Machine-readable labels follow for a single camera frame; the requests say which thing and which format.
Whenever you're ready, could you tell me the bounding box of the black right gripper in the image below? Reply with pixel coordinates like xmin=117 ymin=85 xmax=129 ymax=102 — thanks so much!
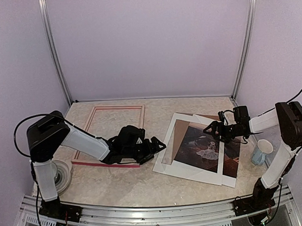
xmin=203 ymin=120 xmax=243 ymax=144

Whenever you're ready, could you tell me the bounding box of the aluminium corner post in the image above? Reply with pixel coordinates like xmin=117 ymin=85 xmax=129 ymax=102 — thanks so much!
xmin=231 ymin=0 xmax=257 ymax=102
xmin=38 ymin=0 xmax=73 ymax=107

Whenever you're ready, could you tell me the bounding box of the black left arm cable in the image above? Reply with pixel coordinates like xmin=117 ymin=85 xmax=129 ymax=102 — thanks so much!
xmin=13 ymin=113 xmax=76 ymax=158

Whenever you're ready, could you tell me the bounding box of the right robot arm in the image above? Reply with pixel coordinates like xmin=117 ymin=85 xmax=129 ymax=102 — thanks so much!
xmin=203 ymin=102 xmax=302 ymax=216

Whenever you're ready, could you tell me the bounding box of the left aluminium corner post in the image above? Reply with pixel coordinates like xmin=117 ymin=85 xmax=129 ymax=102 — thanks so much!
xmin=38 ymin=0 xmax=73 ymax=107

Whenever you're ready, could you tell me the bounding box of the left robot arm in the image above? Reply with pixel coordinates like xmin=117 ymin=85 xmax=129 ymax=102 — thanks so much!
xmin=27 ymin=111 xmax=166 ymax=221

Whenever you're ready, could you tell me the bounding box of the clear acrylic glass sheet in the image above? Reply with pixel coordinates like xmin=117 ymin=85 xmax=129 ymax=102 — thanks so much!
xmin=154 ymin=113 xmax=224 ymax=184

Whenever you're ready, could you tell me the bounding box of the right aluminium corner post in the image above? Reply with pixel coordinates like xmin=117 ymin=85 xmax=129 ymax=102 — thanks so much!
xmin=231 ymin=0 xmax=257 ymax=102

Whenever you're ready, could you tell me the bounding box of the white photo mat board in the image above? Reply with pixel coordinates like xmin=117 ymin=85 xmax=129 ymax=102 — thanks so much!
xmin=152 ymin=113 xmax=241 ymax=188

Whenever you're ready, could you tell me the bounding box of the light blue ceramic mug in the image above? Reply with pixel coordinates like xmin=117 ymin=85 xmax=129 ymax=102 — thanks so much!
xmin=251 ymin=139 xmax=273 ymax=166

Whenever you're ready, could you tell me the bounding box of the pink wooden picture frame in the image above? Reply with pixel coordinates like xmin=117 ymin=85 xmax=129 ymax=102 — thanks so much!
xmin=71 ymin=105 xmax=145 ymax=168

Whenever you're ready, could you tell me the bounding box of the aluminium front rail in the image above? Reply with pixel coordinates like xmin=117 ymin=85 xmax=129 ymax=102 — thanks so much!
xmin=19 ymin=184 xmax=297 ymax=226

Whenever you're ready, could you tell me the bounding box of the dark landscape photo print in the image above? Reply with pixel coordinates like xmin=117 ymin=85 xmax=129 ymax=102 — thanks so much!
xmin=175 ymin=123 xmax=241 ymax=178

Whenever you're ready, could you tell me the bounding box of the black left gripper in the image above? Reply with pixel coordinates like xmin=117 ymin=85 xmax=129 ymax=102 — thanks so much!
xmin=122 ymin=136 xmax=167 ymax=166

